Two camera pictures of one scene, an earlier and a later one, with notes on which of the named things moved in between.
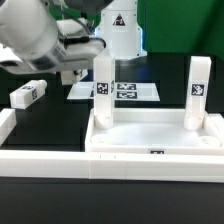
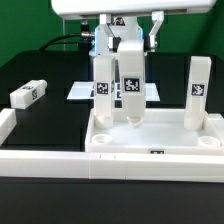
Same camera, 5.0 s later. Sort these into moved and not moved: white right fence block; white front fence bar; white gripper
Moved: white gripper
Not moved: white right fence block; white front fence bar
